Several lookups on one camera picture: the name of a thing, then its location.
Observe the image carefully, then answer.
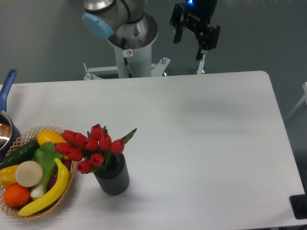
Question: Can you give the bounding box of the orange fruit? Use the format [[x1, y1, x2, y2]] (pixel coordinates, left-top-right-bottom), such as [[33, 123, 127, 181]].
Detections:
[[3, 184, 30, 207]]

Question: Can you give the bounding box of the black device at table edge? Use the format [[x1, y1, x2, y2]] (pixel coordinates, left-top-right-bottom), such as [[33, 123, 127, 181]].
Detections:
[[289, 194, 307, 219]]

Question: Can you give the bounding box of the green cucumber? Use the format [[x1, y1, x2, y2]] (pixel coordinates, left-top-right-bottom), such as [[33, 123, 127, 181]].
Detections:
[[0, 139, 39, 170]]

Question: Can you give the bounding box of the yellow bell pepper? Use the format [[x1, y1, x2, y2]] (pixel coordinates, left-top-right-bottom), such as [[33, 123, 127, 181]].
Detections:
[[0, 165, 19, 187]]

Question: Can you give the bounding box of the white furniture frame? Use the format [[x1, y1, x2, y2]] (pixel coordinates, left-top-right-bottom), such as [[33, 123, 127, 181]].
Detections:
[[284, 82, 307, 125]]

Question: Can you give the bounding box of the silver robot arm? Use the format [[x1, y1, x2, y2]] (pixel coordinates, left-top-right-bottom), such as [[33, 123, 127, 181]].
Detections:
[[83, 0, 221, 60]]

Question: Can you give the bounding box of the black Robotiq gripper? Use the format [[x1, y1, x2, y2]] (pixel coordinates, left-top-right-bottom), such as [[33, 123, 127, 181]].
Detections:
[[170, 0, 221, 60]]

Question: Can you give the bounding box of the blue handled saucepan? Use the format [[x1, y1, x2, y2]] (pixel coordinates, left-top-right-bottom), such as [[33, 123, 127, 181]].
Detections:
[[0, 69, 21, 161]]

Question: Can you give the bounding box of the beige round disc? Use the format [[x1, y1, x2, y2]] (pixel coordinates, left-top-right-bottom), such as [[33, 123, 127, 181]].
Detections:
[[15, 161, 43, 187]]

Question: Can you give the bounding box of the yellow banana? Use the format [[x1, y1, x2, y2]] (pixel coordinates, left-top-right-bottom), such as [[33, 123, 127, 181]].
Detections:
[[18, 158, 70, 217]]

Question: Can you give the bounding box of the woven wicker basket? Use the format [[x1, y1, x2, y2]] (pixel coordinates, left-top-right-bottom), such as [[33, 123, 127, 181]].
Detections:
[[0, 126, 76, 221]]

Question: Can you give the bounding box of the dark grey ribbed vase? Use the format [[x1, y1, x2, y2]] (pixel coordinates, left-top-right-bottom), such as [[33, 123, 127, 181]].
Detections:
[[94, 153, 130, 196]]

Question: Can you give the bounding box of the green bok choy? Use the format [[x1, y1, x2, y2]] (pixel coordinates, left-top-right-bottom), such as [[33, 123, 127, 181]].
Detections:
[[31, 142, 63, 200]]

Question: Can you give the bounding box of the red tulip bouquet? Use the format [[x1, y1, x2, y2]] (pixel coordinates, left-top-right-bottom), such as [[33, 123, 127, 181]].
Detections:
[[55, 124, 137, 174]]

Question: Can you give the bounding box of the dark red fruit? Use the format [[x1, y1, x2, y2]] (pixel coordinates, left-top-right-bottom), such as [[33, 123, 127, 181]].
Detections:
[[48, 160, 71, 190]]

